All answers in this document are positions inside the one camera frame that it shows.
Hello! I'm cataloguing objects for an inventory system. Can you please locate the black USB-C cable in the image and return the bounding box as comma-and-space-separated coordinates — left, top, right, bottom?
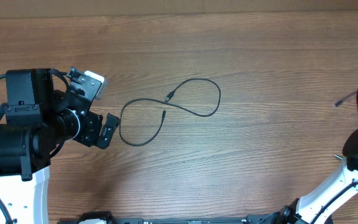
118, 77, 222, 147

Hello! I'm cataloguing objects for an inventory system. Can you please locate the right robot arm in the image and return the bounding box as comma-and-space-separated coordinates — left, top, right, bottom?
274, 129, 358, 224

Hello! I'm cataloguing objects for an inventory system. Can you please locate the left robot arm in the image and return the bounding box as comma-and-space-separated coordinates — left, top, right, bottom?
0, 68, 119, 223

